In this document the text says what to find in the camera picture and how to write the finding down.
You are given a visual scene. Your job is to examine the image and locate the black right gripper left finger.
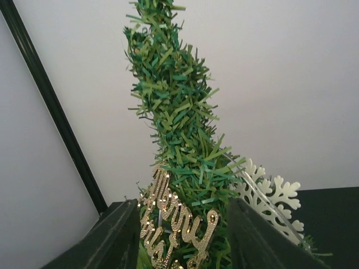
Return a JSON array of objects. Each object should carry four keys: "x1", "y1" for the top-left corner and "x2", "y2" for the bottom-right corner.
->
[{"x1": 43, "y1": 199, "x2": 140, "y2": 268}]

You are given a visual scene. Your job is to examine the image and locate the gold christmas word ornament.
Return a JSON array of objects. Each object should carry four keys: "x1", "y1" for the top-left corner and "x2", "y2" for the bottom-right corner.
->
[{"x1": 138, "y1": 163, "x2": 220, "y2": 268}]

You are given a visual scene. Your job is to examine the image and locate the white snowflake ornament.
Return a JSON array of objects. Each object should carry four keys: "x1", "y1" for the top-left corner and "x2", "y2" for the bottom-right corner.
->
[{"x1": 237, "y1": 158, "x2": 311, "y2": 251}]

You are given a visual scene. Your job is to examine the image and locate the black frame post back left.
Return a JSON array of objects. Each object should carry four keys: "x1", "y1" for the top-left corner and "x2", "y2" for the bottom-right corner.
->
[{"x1": 1, "y1": 1, "x2": 108, "y2": 215}]

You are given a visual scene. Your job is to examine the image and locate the small green christmas tree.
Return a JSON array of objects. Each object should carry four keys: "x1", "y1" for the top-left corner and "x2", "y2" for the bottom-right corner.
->
[{"x1": 123, "y1": 1, "x2": 246, "y2": 268}]

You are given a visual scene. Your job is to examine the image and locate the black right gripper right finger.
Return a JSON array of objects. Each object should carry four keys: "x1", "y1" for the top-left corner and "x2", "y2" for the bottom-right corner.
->
[{"x1": 227, "y1": 198, "x2": 328, "y2": 269}]

